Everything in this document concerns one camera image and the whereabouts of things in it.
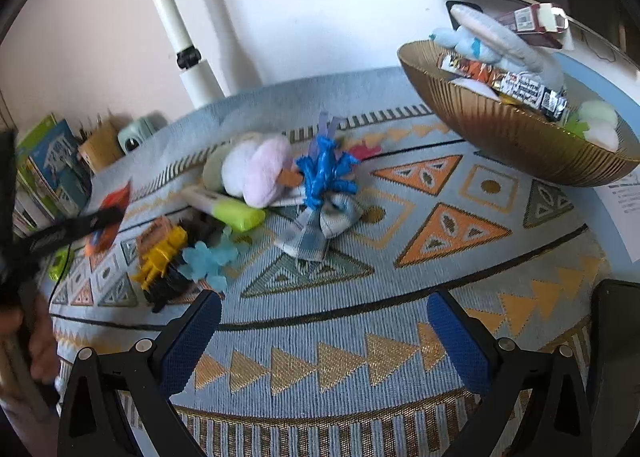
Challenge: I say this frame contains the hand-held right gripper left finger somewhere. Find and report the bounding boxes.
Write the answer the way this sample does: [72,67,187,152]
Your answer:
[56,288,223,457]

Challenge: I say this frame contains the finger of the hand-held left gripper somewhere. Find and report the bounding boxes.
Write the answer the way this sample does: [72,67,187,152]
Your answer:
[27,206,125,260]

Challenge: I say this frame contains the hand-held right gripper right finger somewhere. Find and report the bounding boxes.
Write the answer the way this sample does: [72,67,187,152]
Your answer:
[426,289,593,457]

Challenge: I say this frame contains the gold ribbed glass bowl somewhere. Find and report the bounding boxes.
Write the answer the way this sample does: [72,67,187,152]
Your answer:
[396,39,640,188]

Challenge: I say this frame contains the three-ball bear plush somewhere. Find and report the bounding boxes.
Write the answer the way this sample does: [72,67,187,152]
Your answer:
[565,99,621,152]

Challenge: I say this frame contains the orange white snack packet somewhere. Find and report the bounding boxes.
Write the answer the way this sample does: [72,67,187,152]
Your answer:
[436,53,568,124]

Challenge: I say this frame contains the grey-blue animal plush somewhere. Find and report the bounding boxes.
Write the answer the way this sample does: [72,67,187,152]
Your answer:
[430,3,566,88]

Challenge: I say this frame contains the person's left hand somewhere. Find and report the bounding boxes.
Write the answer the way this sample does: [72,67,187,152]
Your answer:
[0,294,58,385]

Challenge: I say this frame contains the green plastic device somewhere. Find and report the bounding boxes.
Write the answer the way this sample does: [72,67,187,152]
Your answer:
[46,247,76,282]

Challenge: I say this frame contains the black toy figure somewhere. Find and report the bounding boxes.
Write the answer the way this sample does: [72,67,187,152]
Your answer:
[150,217,216,315]

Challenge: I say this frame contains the row of upright books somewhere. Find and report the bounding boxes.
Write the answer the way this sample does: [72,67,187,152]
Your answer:
[12,113,93,238]

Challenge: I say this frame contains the light blue toy figure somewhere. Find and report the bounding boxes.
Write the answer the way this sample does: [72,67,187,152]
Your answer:
[181,227,251,294]

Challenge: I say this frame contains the yellow toy figure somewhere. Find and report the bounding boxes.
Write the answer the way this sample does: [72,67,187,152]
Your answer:
[131,227,190,290]

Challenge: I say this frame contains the blue patterned woven mat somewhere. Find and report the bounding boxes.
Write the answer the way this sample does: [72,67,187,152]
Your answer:
[37,66,626,457]

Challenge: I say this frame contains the green highlighter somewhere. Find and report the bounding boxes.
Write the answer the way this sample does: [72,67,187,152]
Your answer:
[181,185,266,232]

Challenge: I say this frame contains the black smartphone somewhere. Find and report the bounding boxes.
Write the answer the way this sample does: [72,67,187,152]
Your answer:
[587,278,640,457]

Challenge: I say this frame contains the plaid fabric bow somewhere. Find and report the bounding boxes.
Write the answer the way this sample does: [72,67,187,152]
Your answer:
[274,192,368,262]

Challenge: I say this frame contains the pastel round plush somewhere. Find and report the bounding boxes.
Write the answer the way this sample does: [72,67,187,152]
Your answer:
[201,133,305,208]

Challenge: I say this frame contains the white paper sheet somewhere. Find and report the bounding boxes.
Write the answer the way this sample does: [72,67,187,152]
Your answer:
[592,172,640,270]

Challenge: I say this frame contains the blue curly ribbon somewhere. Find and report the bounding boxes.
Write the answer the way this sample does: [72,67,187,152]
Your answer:
[295,112,358,210]

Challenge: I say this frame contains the pink ribbon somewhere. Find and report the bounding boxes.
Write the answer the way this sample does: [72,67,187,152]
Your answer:
[345,139,383,162]

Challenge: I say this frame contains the mint green mini camera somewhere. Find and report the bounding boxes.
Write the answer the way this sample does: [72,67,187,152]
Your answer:
[117,112,168,154]

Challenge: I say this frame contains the black metal bracket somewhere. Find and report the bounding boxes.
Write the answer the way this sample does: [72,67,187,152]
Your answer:
[445,0,481,25]

